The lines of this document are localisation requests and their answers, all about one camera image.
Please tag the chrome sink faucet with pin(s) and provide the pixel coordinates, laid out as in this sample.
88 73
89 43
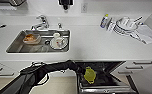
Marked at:
42 23

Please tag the white dish towel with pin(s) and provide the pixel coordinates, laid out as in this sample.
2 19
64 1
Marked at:
148 35

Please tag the yellow plastic bowl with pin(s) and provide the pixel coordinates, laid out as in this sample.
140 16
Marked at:
89 75

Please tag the stack of white plates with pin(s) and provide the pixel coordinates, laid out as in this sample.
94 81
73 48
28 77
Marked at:
123 26

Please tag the steel paper towel dispenser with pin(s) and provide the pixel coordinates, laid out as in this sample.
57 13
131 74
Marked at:
8 2

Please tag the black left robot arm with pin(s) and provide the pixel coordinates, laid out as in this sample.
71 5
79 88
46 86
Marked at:
35 73

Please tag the white two-door base cabinet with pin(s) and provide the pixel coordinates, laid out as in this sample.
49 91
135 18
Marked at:
25 65

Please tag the steel kitchen sink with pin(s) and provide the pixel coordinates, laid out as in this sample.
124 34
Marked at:
15 46

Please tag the white drawer unit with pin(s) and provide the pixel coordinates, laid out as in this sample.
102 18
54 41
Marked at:
2 68
142 68

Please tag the blue dish soap bottle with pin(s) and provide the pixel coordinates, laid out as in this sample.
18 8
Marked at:
104 21

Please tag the white wall outlet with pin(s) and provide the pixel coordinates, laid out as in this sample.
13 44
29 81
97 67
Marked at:
84 7

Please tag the orange bowl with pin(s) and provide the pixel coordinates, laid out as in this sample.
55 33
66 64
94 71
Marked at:
32 39

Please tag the white dirty plate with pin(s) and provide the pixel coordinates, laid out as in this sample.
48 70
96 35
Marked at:
58 42

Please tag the stainless steel dishwasher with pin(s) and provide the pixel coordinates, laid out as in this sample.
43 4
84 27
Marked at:
105 89

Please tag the black soap dispenser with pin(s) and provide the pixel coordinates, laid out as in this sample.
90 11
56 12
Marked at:
65 4

